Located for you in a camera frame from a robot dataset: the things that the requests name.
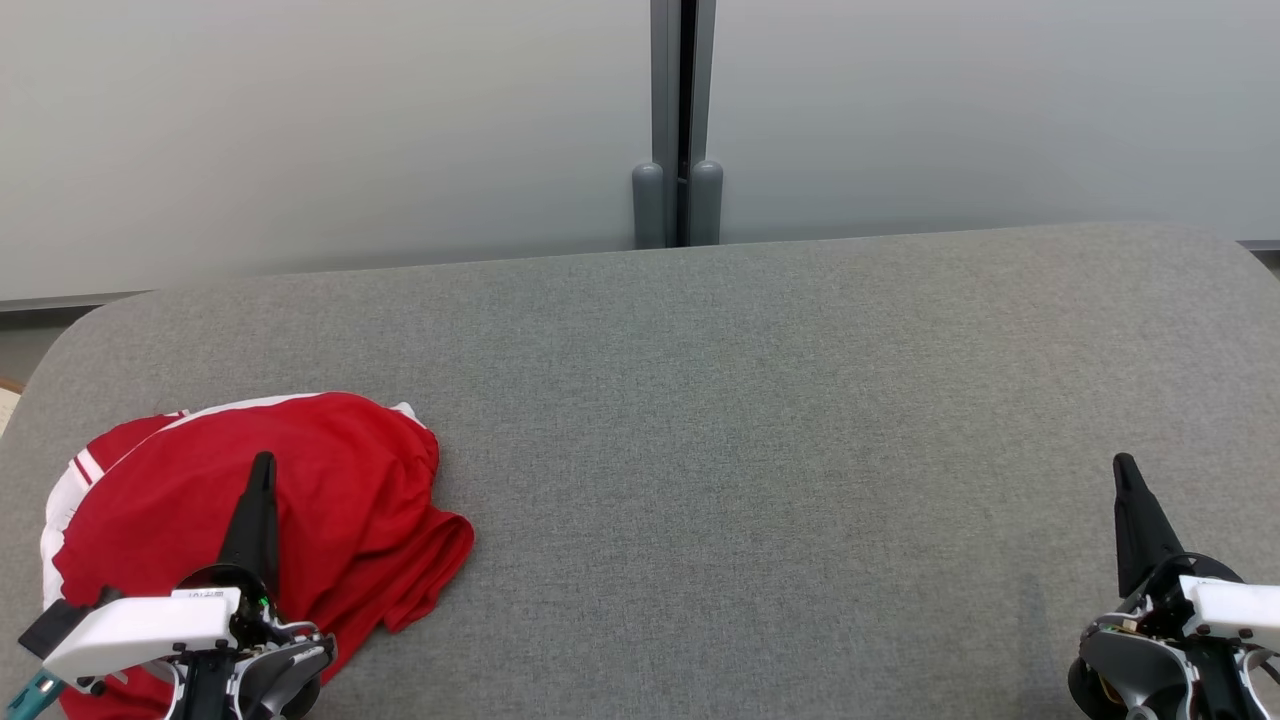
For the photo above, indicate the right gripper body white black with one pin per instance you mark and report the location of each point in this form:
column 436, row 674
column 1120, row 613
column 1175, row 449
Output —
column 1235, row 608

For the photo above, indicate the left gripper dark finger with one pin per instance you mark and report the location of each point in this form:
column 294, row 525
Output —
column 258, row 530

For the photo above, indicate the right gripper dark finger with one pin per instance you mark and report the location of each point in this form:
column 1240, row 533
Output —
column 1138, row 530

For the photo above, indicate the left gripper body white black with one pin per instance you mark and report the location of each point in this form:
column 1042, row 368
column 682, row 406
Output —
column 140, row 630

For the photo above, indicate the red jersey white sleeves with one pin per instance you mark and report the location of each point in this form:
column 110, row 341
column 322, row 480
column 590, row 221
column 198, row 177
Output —
column 430, row 560

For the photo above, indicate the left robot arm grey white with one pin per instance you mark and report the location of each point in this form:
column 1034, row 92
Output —
column 280, row 672

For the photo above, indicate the grey fabric sofa cushion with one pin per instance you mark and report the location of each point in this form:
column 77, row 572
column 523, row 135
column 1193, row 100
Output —
column 700, row 450

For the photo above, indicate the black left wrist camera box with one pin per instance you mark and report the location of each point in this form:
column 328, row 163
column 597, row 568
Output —
column 55, row 625

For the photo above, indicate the grey cylindrical post bumper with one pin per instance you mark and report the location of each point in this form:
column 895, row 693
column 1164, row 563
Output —
column 648, row 205
column 706, row 205

